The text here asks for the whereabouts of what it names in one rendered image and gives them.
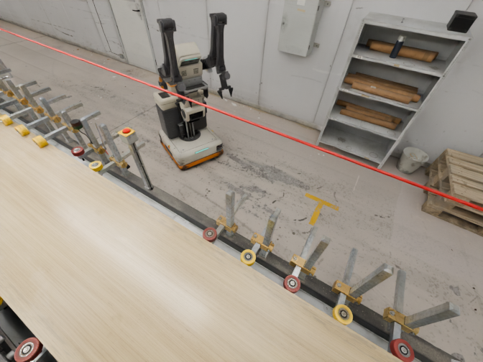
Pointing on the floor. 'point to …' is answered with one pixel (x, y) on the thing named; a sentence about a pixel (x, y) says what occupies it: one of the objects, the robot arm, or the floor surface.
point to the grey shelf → (371, 132)
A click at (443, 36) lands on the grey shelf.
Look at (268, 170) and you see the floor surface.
